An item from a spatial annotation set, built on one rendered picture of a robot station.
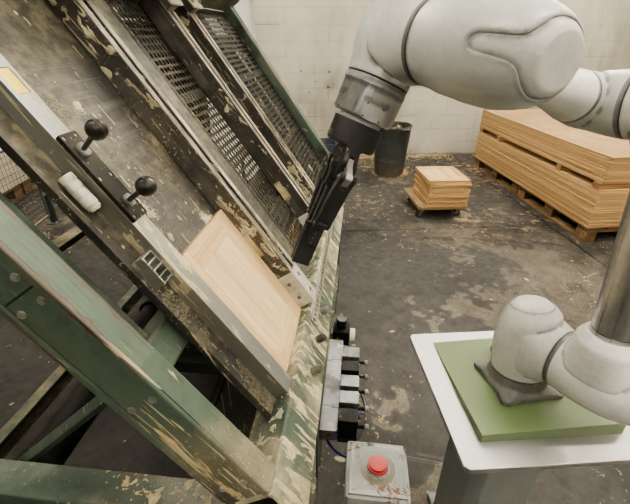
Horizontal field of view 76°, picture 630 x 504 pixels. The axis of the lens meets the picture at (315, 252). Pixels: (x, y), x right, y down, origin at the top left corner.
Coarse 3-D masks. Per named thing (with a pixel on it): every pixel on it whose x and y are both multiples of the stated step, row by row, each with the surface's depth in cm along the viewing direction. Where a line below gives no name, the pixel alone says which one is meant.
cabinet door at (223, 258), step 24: (216, 216) 112; (216, 240) 107; (240, 240) 117; (192, 264) 93; (216, 264) 102; (240, 264) 112; (264, 264) 123; (216, 288) 97; (240, 288) 106; (264, 288) 117; (240, 312) 100; (264, 312) 110; (288, 312) 121; (264, 336) 105; (288, 336) 115; (288, 360) 109
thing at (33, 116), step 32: (0, 64) 71; (0, 96) 70; (32, 96) 73; (32, 128) 73; (64, 128) 76; (64, 160) 75; (96, 192) 77; (128, 224) 80; (160, 256) 83; (192, 288) 86; (224, 320) 90; (256, 352) 95; (288, 384) 100
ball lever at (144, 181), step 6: (138, 180) 71; (144, 180) 71; (150, 180) 72; (138, 186) 71; (144, 186) 71; (150, 186) 71; (156, 186) 73; (138, 192) 72; (144, 192) 71; (150, 192) 72; (126, 198) 79; (132, 198) 78; (132, 204) 80
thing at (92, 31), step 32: (64, 0) 95; (96, 32) 98; (128, 64) 100; (128, 96) 104; (160, 96) 107; (160, 128) 107; (192, 160) 110; (224, 192) 114; (256, 224) 119; (288, 256) 127; (288, 288) 127
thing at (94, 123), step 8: (88, 120) 67; (96, 120) 67; (88, 128) 67; (96, 128) 67; (104, 128) 68; (88, 136) 68; (96, 136) 68; (104, 136) 69; (80, 144) 75; (88, 144) 73; (80, 152) 75; (88, 152) 76
